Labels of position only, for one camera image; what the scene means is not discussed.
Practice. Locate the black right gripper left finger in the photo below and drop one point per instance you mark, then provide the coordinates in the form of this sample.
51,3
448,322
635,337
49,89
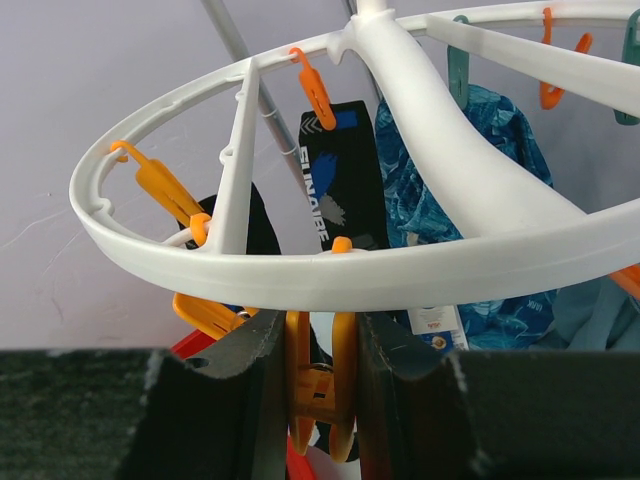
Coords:
145,413

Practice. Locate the black blue sunrise sock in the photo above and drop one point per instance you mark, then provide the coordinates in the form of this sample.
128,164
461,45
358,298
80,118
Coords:
346,197

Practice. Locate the orange clothes peg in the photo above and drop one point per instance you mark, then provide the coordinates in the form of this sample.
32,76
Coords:
318,392
315,90

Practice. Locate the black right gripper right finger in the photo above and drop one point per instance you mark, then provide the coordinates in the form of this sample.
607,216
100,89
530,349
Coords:
422,414

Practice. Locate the white round clip hanger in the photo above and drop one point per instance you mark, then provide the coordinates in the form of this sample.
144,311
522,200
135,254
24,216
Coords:
518,236

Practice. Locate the white metal clothes rack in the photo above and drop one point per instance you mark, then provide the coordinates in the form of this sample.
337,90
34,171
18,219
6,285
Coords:
236,47

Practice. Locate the blue shark-print shorts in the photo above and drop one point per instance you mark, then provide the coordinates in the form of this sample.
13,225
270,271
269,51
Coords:
469,192

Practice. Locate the yellow-orange clothes peg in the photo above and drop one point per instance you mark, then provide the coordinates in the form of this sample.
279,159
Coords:
159,182

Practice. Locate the teal t-shirt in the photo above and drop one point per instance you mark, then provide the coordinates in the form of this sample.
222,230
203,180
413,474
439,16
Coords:
596,315

